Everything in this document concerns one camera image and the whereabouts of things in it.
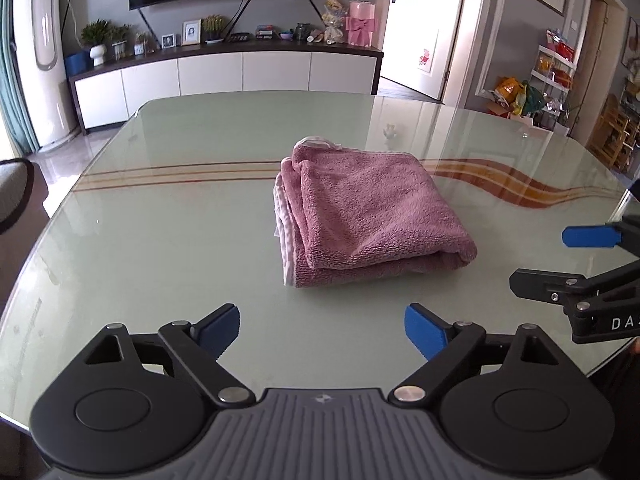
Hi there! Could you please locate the white photo frame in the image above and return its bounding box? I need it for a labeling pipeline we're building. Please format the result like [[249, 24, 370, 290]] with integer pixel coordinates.
[[181, 20, 202, 47]]

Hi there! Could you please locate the white storage shelf rack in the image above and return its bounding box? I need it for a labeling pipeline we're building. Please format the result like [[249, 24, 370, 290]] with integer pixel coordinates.
[[530, 28, 577, 116]]

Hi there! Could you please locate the potted plant white vase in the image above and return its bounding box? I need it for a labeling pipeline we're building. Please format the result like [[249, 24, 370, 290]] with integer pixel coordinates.
[[80, 18, 112, 67]]

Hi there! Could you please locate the white door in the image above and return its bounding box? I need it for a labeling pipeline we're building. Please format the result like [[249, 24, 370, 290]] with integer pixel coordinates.
[[381, 0, 462, 100]]

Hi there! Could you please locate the pink terry towel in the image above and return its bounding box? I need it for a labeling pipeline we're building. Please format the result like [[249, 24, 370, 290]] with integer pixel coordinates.
[[273, 138, 477, 288]]

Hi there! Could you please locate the teal curtain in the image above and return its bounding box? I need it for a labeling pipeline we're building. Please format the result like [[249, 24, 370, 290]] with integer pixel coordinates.
[[1, 0, 40, 156]]

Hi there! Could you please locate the white low sideboard cabinet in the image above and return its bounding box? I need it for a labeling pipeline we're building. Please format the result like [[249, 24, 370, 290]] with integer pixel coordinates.
[[70, 40, 383, 131]]

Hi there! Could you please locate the flower bouquet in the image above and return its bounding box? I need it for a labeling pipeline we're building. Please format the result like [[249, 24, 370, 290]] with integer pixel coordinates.
[[321, 0, 347, 46]]

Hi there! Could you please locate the white tower air conditioner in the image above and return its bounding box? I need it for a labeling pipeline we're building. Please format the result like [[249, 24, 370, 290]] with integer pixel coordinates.
[[12, 0, 79, 151]]

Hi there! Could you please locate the pink gift box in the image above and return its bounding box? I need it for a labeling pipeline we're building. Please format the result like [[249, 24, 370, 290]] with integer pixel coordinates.
[[345, 1, 376, 48]]

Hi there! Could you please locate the grey upholstered chair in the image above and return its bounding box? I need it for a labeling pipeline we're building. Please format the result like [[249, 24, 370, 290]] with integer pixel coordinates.
[[0, 158, 35, 234]]

